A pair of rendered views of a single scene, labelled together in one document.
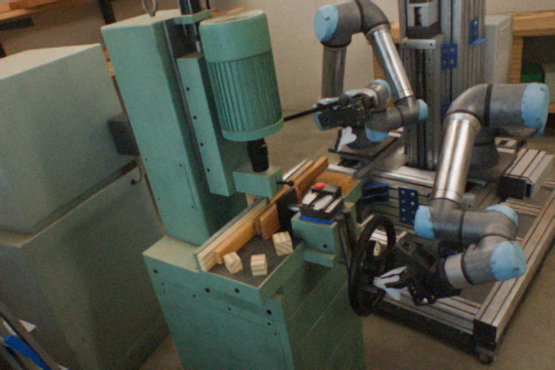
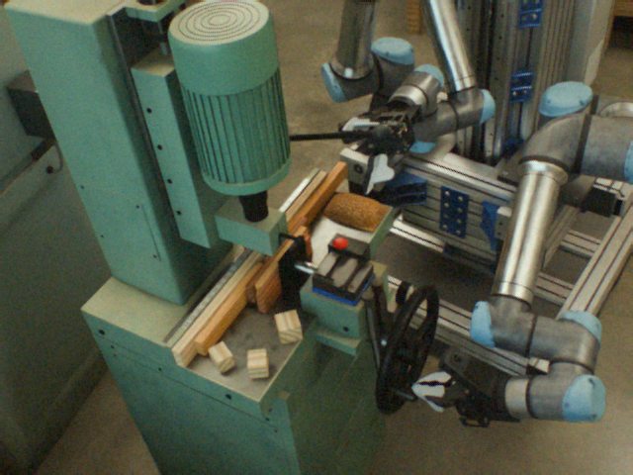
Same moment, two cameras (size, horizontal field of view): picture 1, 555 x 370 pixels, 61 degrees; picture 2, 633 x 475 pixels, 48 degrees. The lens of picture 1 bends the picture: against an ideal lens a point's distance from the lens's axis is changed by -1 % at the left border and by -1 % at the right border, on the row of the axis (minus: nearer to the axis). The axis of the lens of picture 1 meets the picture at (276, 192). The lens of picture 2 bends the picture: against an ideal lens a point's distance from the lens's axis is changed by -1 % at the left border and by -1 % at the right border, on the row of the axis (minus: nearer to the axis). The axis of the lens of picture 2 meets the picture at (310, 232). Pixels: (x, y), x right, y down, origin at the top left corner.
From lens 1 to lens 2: 41 cm
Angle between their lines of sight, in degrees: 16
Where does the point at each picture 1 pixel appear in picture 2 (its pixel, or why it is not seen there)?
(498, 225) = (577, 345)
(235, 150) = not seen: hidden behind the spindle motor
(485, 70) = (579, 17)
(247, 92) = (243, 135)
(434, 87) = (504, 54)
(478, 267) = (547, 405)
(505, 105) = (604, 156)
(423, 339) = not seen: hidden behind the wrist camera
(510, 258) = (587, 404)
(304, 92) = not seen: outside the picture
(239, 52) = (233, 85)
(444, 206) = (510, 310)
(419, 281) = (470, 402)
